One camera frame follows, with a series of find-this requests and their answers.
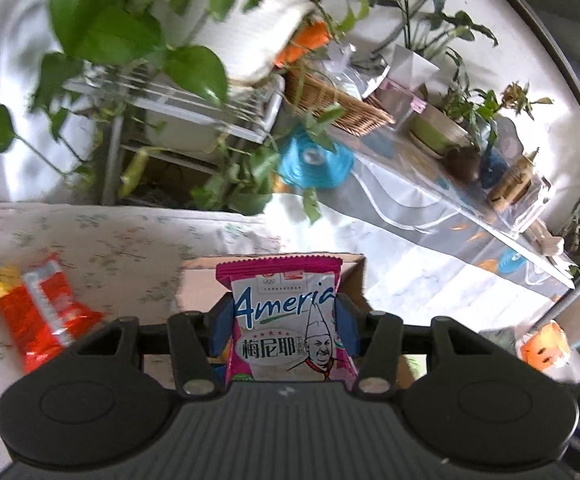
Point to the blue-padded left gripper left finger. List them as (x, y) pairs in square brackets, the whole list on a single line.
[(194, 338)]

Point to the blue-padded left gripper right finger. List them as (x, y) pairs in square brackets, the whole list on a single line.
[(374, 340)]

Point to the pink white Ameria packet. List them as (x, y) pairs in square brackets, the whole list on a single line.
[(284, 326)]

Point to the white cardboard box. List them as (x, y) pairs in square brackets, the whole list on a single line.
[(199, 290)]

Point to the floral tablecloth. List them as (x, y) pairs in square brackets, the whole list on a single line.
[(119, 260)]

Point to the orange-red snack packet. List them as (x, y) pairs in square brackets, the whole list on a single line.
[(42, 315)]

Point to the grey patterned side tablecloth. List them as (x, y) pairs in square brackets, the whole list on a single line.
[(423, 256)]

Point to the orange toy figure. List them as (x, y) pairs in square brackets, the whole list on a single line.
[(546, 348)]

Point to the blue round object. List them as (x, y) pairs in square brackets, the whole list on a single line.
[(306, 164)]

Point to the dark brown teapot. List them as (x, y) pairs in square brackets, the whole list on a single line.
[(463, 163)]

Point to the wooden doll figurine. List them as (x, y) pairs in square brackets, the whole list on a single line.
[(512, 183)]

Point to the green ceramic bowl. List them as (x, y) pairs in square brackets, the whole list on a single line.
[(436, 133)]

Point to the wicker basket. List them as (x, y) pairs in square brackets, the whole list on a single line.
[(306, 93)]

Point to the white metal plant stand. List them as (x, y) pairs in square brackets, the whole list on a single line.
[(184, 127)]

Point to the green pothos plant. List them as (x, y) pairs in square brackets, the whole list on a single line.
[(125, 34)]

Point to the white refrigerator with green logo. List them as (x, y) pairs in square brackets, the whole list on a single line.
[(37, 168)]

